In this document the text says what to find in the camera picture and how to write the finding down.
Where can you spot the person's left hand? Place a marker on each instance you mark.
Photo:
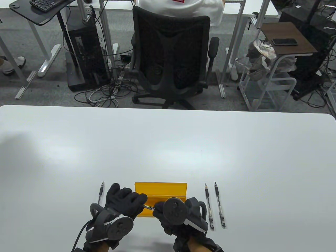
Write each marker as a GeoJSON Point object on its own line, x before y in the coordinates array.
{"type": "Point", "coordinates": [120, 199]}

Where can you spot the person's right hand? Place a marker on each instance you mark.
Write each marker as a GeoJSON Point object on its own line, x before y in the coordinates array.
{"type": "Point", "coordinates": [158, 210]}

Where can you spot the black gel pen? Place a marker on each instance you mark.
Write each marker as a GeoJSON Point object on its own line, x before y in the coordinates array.
{"type": "Point", "coordinates": [217, 193]}
{"type": "Point", "coordinates": [101, 191]}
{"type": "Point", "coordinates": [207, 194]}
{"type": "Point", "coordinates": [149, 207]}

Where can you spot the translucent orange pen case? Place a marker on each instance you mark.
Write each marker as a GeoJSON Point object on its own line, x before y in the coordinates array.
{"type": "Point", "coordinates": [160, 187]}

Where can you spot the person's left forearm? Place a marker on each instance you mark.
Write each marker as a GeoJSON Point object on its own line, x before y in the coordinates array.
{"type": "Point", "coordinates": [103, 248]}

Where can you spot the person's right forearm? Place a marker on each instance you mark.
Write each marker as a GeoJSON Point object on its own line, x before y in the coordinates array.
{"type": "Point", "coordinates": [197, 245]}

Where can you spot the grey metal desk leg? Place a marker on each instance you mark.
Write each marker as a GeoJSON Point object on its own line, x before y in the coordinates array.
{"type": "Point", "coordinates": [25, 88]}

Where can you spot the black computer tower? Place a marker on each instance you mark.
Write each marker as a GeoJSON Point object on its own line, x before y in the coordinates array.
{"type": "Point", "coordinates": [86, 44]}

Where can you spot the black mesh office chair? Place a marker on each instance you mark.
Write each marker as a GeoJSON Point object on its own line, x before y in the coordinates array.
{"type": "Point", "coordinates": [170, 39]}

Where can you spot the crumpled grey white bag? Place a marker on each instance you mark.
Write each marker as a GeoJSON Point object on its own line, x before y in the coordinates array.
{"type": "Point", "coordinates": [262, 50]}

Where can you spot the black curved standing desk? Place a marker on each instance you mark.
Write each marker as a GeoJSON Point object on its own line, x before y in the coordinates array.
{"type": "Point", "coordinates": [39, 18]}

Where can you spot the black keyboard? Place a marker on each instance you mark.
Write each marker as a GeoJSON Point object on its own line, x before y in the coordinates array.
{"type": "Point", "coordinates": [44, 4]}

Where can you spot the black smartphone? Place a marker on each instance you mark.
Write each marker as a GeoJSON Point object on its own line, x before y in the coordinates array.
{"type": "Point", "coordinates": [284, 42]}

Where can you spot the black equipment case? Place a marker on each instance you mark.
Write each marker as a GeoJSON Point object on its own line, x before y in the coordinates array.
{"type": "Point", "coordinates": [309, 52]}

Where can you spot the wooden side table white frame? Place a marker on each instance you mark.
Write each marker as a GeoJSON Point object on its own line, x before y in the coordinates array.
{"type": "Point", "coordinates": [283, 32]}

